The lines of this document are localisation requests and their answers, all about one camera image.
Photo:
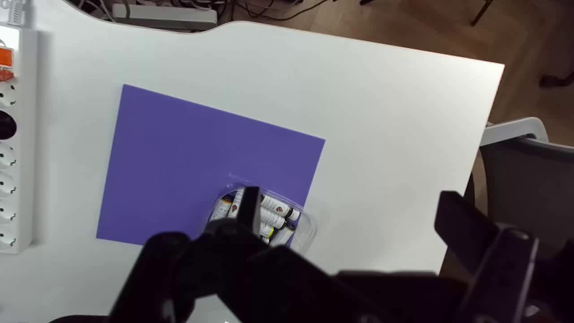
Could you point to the purple paper mat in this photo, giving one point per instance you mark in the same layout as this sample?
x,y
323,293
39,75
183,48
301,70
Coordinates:
x,y
197,162

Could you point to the clear plastic container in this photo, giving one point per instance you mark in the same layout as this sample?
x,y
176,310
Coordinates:
x,y
301,230

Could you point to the white power strip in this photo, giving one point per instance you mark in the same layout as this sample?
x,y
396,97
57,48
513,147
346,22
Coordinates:
x,y
19,162

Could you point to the grey chair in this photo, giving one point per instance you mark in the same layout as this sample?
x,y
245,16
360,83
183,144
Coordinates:
x,y
525,179

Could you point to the grey floor power strip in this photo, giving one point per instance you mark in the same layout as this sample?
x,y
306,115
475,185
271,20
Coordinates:
x,y
167,13

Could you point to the white paint tube black cap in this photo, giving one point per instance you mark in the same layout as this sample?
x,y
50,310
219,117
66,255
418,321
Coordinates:
x,y
271,219
283,235
276,206

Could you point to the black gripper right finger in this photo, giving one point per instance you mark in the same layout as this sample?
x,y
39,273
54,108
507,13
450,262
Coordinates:
x,y
495,262

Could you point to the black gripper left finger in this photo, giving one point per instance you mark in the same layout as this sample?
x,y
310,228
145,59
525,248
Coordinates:
x,y
197,269

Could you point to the orange power strip switch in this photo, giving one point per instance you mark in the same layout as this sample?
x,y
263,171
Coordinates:
x,y
3,56

